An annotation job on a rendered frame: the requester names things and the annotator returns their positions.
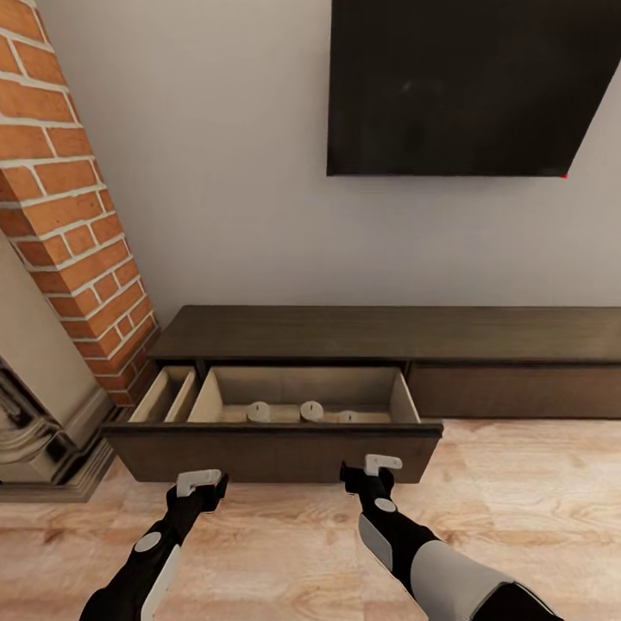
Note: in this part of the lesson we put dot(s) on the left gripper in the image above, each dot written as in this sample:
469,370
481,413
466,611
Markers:
204,498

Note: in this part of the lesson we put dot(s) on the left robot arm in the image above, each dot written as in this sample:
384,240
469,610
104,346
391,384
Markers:
138,588

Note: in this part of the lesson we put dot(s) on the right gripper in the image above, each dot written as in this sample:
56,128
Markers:
356,480

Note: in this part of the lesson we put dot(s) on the wood fireplace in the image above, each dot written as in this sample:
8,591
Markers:
50,401

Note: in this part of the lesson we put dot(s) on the wall mounted tv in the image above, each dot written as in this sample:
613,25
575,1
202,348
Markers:
466,88

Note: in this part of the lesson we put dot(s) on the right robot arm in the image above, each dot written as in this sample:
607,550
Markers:
446,584

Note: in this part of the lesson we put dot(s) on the cabinet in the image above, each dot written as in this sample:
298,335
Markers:
392,365

